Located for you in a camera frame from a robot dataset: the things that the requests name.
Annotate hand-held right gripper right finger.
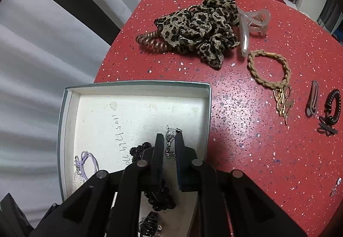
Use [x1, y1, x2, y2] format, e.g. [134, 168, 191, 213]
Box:
[175, 132, 307, 237]

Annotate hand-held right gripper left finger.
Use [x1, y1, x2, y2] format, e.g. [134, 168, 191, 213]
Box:
[28, 133, 168, 237]

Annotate black beaded snap clip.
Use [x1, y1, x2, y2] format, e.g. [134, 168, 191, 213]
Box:
[130, 142, 177, 212]

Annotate white cardboard box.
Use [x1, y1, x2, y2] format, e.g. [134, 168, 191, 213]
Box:
[57, 80, 212, 237]

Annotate black and purple hair clip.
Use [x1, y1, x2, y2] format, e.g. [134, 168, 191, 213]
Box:
[139, 211, 164, 237]

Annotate crystal bead keychain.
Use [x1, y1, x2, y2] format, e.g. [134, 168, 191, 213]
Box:
[72, 170, 86, 192]

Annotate gold hairpin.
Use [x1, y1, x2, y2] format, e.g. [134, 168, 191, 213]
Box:
[273, 87, 295, 125]

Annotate leopard print scrunchie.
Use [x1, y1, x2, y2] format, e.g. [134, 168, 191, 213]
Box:
[154, 0, 241, 70]

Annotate clear plastic claw clip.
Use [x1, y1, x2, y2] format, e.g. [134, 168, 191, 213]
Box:
[237, 9, 271, 58]

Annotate brown snap hair clip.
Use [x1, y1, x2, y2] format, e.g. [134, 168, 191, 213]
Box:
[306, 80, 320, 117]

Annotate white curtain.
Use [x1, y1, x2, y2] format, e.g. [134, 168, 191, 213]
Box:
[0, 0, 121, 200]

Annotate black bow hairpin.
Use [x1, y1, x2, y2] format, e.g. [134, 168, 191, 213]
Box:
[317, 116, 338, 136]

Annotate copper spiral hair tie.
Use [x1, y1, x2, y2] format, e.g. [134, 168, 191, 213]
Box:
[136, 30, 175, 53]

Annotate tan braided hair tie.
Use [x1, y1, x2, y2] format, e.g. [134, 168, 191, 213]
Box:
[247, 49, 292, 90]

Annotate black spiral hair tie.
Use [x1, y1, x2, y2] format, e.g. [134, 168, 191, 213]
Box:
[323, 89, 342, 121]

